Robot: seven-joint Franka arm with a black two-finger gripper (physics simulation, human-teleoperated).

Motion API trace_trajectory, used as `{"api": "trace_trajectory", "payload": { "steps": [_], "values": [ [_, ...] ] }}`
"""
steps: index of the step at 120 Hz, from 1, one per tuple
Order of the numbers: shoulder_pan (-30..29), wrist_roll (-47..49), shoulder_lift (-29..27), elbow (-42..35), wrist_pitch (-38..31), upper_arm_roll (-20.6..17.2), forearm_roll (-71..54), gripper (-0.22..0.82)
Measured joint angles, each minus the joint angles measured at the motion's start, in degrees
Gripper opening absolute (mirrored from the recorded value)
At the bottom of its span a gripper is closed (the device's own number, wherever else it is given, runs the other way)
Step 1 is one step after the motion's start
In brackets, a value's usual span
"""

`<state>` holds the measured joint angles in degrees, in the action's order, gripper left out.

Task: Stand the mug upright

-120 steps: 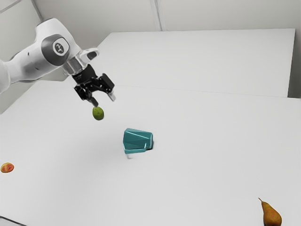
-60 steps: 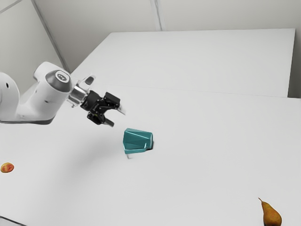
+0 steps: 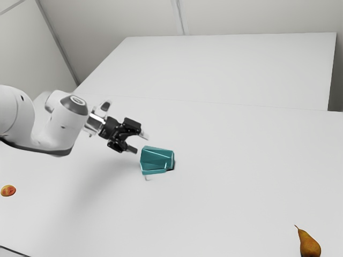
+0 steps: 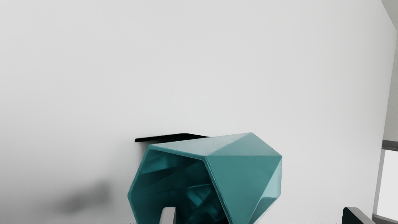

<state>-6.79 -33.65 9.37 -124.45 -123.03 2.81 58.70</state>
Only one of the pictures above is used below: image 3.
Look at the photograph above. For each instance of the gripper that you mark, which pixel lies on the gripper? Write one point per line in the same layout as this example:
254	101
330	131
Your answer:
112	127

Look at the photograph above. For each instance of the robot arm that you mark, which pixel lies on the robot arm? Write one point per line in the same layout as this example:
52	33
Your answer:
24	117

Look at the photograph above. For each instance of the teal faceted mug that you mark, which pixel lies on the teal faceted mug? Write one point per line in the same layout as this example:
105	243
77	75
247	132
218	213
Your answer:
156	160

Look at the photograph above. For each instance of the small red yellow apple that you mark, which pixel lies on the small red yellow apple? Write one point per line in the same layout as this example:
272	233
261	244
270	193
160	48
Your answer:
8	190

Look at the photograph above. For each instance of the brown yellow pear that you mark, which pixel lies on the brown yellow pear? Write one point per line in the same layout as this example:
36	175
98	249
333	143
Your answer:
309	243

